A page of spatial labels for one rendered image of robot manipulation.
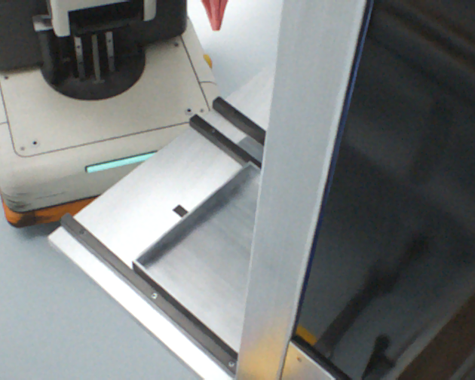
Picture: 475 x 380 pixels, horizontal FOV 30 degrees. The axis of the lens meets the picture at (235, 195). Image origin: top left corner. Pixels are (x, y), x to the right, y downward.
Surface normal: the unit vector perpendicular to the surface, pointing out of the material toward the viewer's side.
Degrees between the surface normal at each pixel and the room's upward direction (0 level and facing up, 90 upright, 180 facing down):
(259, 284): 90
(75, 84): 0
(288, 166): 90
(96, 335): 0
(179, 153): 0
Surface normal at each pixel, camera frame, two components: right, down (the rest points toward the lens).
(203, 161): 0.05, -0.57
